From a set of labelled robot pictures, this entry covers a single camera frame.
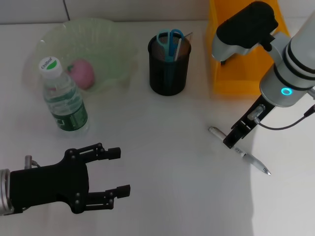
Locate yellow plastic bin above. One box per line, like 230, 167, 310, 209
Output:
206, 0, 292, 95

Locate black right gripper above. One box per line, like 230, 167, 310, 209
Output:
222, 95, 276, 149

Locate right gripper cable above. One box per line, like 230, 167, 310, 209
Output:
254, 104, 315, 130

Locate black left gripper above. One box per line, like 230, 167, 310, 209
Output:
9, 142, 131, 214

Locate silver left cable plug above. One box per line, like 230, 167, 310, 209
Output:
24, 154, 41, 170

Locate transparent plastic ruler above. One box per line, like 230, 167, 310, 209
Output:
174, 31, 194, 61

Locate clear ballpoint pen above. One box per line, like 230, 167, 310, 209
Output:
208, 125, 272, 176

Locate blue and teal scissors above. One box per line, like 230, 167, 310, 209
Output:
156, 29, 185, 86

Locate pink peach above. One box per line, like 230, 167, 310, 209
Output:
66, 59, 95, 89

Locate black mesh pen holder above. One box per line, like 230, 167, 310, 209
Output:
147, 32, 191, 96

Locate translucent green fruit plate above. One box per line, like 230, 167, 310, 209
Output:
36, 17, 139, 93

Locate clear green-label water bottle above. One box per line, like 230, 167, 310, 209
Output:
38, 56, 89, 138

